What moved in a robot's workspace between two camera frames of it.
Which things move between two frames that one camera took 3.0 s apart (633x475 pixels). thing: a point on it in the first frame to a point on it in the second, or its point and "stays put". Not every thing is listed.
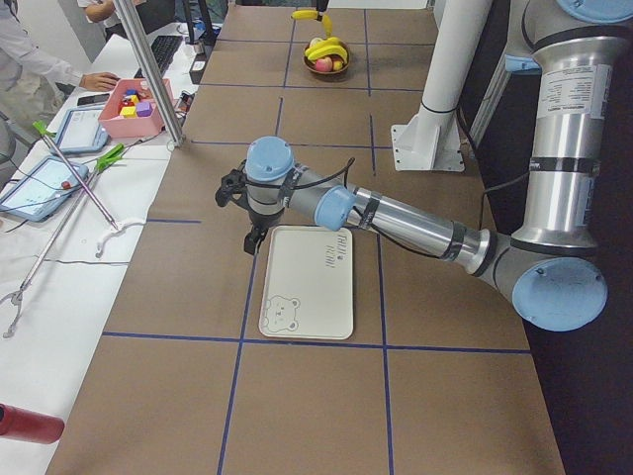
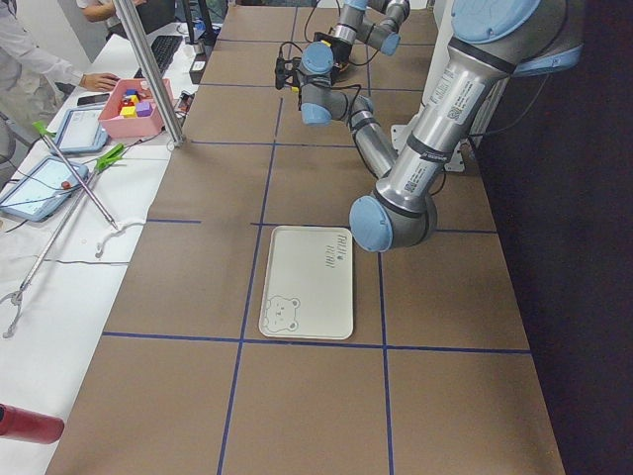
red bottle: [30, 426] stays put
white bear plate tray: [308, 288] stays put
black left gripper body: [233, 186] to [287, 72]
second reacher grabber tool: [108, 158] stays put
